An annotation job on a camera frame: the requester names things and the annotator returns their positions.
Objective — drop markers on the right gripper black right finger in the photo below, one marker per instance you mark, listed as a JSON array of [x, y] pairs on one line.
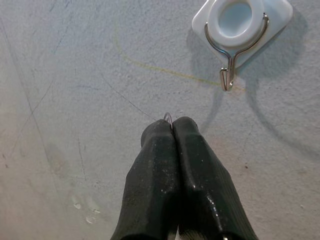
[[200, 187]]

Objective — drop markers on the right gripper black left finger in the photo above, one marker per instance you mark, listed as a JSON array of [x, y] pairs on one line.
[[152, 187]]

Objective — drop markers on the bunch of keys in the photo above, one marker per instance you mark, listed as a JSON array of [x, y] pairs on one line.
[[168, 113]]

